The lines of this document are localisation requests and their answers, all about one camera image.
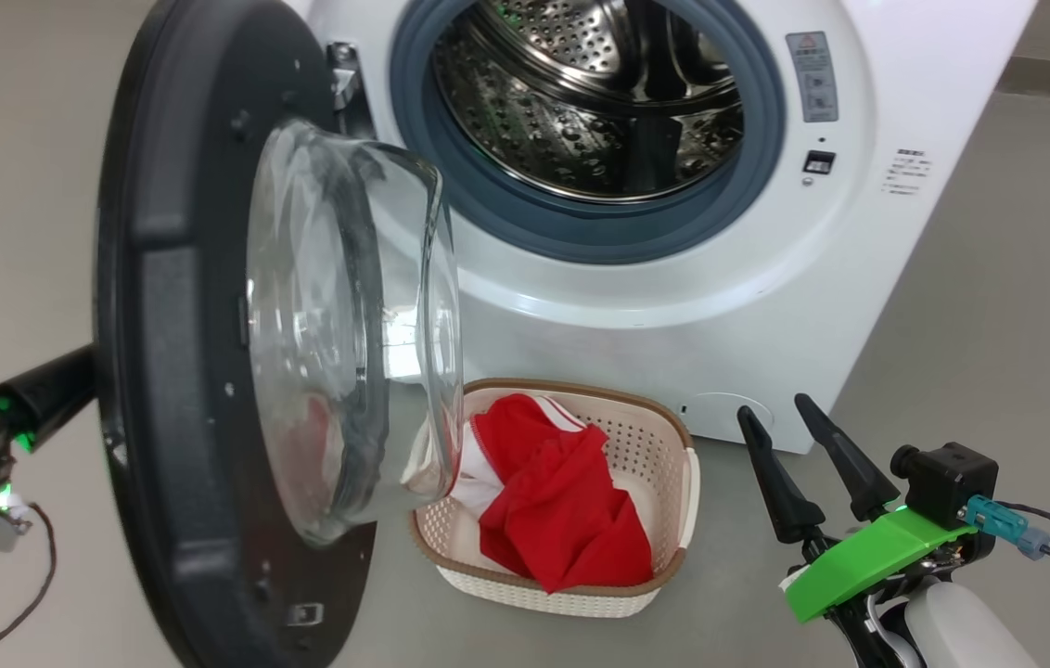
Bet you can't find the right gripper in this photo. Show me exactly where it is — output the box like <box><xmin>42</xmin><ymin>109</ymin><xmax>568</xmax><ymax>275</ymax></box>
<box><xmin>736</xmin><ymin>393</ymin><xmax>994</xmax><ymax>668</ymax></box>

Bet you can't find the dark washing machine door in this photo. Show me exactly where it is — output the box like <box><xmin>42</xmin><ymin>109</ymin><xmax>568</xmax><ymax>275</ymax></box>
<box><xmin>94</xmin><ymin>0</ymin><xmax>463</xmax><ymax>668</ymax></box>

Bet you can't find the red basketball jersey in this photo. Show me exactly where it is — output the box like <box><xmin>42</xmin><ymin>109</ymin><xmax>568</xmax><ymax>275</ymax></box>
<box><xmin>472</xmin><ymin>393</ymin><xmax>655</xmax><ymax>595</ymax></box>

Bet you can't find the cream laundry basket brown rim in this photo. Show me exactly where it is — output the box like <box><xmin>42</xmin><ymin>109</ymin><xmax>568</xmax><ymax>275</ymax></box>
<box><xmin>407</xmin><ymin>378</ymin><xmax>701</xmax><ymax>620</ymax></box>

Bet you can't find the white front-load washing machine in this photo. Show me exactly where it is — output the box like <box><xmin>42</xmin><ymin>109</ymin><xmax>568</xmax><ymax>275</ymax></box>
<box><xmin>288</xmin><ymin>0</ymin><xmax>1041</xmax><ymax>456</ymax></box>

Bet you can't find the grey rubber door seal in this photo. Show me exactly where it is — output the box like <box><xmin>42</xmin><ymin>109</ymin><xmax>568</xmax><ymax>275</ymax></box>
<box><xmin>389</xmin><ymin>0</ymin><xmax>788</xmax><ymax>266</ymax></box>

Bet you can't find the metal door hinge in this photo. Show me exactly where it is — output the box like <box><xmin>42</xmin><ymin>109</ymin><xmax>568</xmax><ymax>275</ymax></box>
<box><xmin>328</xmin><ymin>42</ymin><xmax>376</xmax><ymax>140</ymax></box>

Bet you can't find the round filter access cover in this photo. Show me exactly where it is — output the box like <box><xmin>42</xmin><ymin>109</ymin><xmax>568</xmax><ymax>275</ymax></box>
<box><xmin>681</xmin><ymin>392</ymin><xmax>775</xmax><ymax>439</ymax></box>

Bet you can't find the grey warning sticker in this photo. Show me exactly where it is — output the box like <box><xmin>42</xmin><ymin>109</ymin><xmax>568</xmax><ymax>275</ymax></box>
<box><xmin>786</xmin><ymin>32</ymin><xmax>839</xmax><ymax>123</ymax></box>

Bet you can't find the stainless steel drum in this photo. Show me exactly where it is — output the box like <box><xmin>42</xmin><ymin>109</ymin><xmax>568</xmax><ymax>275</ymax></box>
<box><xmin>432</xmin><ymin>0</ymin><xmax>747</xmax><ymax>203</ymax></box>

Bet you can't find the teal cable connector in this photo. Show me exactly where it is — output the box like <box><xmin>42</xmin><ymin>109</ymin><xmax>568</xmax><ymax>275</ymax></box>
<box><xmin>964</xmin><ymin>495</ymin><xmax>1050</xmax><ymax>559</ymax></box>

